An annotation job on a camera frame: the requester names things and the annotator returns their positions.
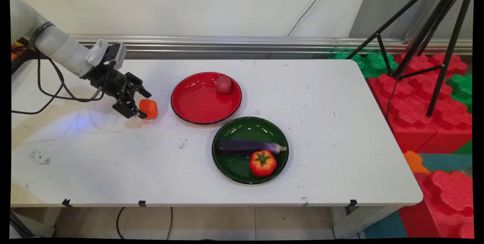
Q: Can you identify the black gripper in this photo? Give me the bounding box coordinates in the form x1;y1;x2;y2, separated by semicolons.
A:
80;62;152;120

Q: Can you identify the purple toy eggplant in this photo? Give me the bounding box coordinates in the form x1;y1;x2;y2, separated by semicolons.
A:
216;139;288;157

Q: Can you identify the orange toy block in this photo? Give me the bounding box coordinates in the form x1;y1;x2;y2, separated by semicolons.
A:
139;99;158;120

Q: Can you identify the red plate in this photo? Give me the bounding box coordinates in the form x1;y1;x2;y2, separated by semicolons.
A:
171;72;242;125

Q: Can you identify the pink toy peach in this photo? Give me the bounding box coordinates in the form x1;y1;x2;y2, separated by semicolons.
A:
216;76;233;94

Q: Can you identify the dark green plate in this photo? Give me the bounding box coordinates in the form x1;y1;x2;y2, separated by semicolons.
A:
212;117;289;185

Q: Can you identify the red toy tomato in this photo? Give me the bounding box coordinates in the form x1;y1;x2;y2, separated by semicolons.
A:
249;149;277;177

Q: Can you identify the green foam block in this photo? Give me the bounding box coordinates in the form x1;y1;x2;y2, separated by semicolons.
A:
329;51;399;78
446;74;473;114

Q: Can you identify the white table leg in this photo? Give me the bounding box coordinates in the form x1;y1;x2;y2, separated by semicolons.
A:
333;206;401;239

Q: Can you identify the large red foam block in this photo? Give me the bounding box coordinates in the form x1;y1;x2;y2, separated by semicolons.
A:
367;74;437;154
399;170;475;239

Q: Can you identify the teal foam mat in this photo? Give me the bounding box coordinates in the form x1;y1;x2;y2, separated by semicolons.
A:
364;211;408;239
418;153;473;173

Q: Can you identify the orange foam piece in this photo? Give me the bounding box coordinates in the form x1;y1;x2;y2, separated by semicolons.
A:
403;151;430;173

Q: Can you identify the black tripod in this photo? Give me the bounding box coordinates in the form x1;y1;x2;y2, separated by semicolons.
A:
346;0;475;118

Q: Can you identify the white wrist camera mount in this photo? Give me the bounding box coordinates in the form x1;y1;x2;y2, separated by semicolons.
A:
85;40;127;70

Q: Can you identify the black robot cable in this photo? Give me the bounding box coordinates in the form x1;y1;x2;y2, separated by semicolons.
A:
11;49;114;115

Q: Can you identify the aluminium wall rail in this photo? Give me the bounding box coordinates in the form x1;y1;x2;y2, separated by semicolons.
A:
70;35;473;55

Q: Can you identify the black floor cable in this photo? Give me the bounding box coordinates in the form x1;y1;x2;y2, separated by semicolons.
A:
116;207;127;239
166;207;174;239

